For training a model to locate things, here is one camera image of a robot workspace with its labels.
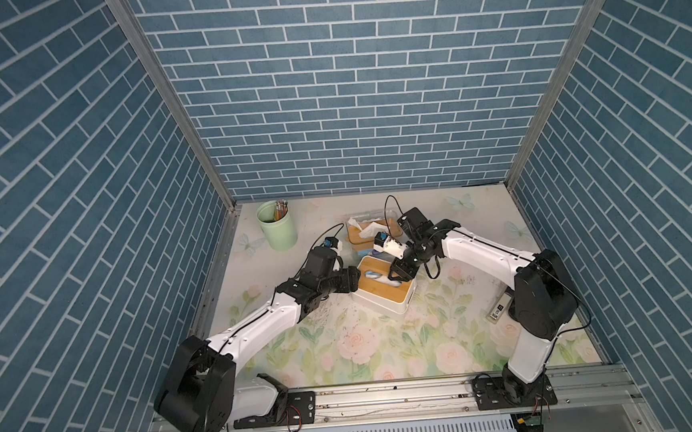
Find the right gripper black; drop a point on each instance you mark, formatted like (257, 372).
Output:
(402, 273)

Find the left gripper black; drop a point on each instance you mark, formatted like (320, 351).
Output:
(347, 279)

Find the blue tissue pack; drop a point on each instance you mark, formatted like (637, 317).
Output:
(365, 227)
(382, 279)

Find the white box with bamboo lid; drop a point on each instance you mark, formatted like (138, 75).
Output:
(380, 266)

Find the white plastic box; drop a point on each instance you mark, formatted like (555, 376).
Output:
(386, 300)

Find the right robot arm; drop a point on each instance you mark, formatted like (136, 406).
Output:
(542, 292)

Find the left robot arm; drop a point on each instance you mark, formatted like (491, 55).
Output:
(199, 393)

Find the green pencil cup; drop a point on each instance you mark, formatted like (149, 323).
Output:
(281, 235)

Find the bundle of coloured pencils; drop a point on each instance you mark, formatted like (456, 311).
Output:
(281, 210)

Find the small grey remote device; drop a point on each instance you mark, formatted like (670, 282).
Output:
(499, 307)

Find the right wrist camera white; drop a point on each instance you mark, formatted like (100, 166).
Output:
(384, 243)

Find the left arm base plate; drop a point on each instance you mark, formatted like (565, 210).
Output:
(292, 409)

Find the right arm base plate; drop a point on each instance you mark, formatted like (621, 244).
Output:
(497, 392)

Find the aluminium mounting rail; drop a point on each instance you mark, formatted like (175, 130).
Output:
(443, 397)

